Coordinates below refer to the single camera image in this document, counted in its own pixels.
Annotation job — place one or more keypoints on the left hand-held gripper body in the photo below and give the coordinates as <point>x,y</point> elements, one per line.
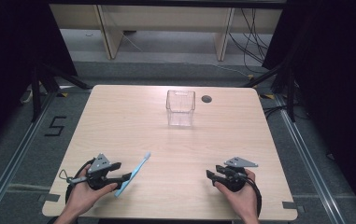
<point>99,165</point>

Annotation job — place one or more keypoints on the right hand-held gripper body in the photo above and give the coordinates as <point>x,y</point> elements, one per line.
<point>236,179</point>

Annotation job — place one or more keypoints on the light blue toothbrush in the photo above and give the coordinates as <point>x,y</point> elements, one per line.
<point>138,169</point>

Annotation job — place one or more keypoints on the person's right hand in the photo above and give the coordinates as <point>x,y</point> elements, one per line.
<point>244,199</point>

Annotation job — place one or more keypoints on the person's left hand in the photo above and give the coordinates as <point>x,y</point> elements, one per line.
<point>82,194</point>

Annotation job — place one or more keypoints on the grey tape strip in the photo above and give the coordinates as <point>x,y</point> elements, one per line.
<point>292,206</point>
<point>49,197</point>

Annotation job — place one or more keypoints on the black round table grommet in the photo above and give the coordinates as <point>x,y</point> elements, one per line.
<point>206,99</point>

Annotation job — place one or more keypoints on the clear plastic container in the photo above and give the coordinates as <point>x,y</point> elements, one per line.
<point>180,107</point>

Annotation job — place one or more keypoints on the yellow black hazard tape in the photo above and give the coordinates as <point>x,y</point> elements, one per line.
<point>250,76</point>
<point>267,96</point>
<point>64,94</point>

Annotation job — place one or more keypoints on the black metal stand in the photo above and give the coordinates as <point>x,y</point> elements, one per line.
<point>291,93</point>
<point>36,93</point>

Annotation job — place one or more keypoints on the black curtain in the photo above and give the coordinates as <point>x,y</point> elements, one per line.
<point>10,62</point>
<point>337,77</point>

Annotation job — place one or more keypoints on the beige wooden desk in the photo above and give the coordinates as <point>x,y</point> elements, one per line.
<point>166,18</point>

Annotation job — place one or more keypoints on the grey metal floor rail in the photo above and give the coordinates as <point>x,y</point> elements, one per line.
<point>309,155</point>
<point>13,155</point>

